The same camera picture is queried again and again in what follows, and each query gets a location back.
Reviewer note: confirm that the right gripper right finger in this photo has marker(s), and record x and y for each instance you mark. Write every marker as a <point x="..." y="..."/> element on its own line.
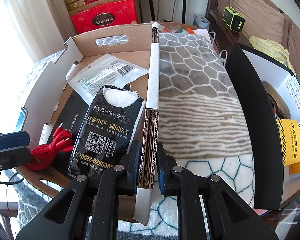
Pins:
<point x="208" y="208"/>

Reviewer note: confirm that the yellow taxi pattern package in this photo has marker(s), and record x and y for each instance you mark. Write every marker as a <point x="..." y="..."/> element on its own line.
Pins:
<point x="290" y="141"/>

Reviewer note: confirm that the black white storage box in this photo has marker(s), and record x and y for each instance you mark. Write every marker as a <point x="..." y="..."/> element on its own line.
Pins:
<point x="248" y="69"/>

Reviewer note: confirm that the dark grey pouch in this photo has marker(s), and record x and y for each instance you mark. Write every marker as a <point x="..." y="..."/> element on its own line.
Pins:
<point x="71" y="117"/>

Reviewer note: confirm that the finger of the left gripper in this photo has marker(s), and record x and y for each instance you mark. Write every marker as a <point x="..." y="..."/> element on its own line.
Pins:
<point x="15" y="139"/>
<point x="14" y="157"/>

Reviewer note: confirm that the white plastic packet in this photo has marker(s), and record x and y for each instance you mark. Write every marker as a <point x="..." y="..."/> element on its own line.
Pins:
<point x="107" y="70"/>

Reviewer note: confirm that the cardboard tray box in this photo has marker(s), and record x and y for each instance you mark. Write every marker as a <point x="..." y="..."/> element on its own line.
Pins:
<point x="48" y="92"/>

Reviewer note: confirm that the yellow checked cloth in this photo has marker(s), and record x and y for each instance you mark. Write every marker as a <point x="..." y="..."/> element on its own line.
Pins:
<point x="272" y="49"/>

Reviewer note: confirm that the black tissue pack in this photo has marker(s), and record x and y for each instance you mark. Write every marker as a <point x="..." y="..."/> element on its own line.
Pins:
<point x="107" y="131"/>

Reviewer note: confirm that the green portable radio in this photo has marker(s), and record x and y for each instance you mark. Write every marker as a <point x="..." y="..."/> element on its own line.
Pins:
<point x="233" y="19"/>

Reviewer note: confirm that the brown sofa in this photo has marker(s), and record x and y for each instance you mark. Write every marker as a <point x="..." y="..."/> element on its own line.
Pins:
<point x="263" y="19"/>

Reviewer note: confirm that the grey patterned blanket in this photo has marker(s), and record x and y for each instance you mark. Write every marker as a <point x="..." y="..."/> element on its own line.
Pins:
<point x="201" y="122"/>

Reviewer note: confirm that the olive glasses case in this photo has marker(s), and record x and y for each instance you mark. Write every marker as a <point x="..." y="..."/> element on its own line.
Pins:
<point x="277" y="100"/>

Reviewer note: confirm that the blue grey small box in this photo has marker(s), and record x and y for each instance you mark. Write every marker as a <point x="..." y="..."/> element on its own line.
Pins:
<point x="201" y="21"/>

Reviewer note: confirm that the cluttered cardboard box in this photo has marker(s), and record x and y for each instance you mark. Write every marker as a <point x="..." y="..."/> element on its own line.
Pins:
<point x="179" y="31"/>

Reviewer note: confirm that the red collection gift bag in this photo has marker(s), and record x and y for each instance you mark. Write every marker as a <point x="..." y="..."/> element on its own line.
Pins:
<point x="105" y="15"/>

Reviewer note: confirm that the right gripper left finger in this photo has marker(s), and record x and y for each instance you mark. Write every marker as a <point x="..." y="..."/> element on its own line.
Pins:
<point x="87" y="199"/>

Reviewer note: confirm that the white curtain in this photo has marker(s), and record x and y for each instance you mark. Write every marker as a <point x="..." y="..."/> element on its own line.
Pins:
<point x="31" y="30"/>

